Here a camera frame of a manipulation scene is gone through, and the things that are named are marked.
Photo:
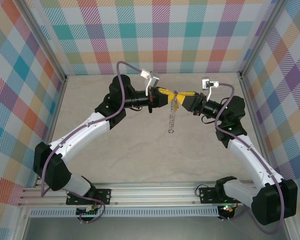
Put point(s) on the aluminium side rail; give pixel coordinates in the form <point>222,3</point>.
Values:
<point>243,83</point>
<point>60,98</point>

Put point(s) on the small electronics board with LEDs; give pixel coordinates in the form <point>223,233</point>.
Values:
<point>227,208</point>

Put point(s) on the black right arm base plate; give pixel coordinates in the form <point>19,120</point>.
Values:
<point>207,195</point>

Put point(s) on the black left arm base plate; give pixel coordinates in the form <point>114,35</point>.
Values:
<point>105,196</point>

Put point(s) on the grey metal panel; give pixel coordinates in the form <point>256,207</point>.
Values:
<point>152,228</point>

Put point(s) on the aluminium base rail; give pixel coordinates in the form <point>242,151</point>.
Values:
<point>152,192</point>

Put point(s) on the aluminium corner post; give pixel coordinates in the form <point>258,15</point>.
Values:
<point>47,37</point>
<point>259,37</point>

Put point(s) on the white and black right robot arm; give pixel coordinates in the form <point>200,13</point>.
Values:
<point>255,162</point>

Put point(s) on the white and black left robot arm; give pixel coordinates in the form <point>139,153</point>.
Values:
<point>85,135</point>

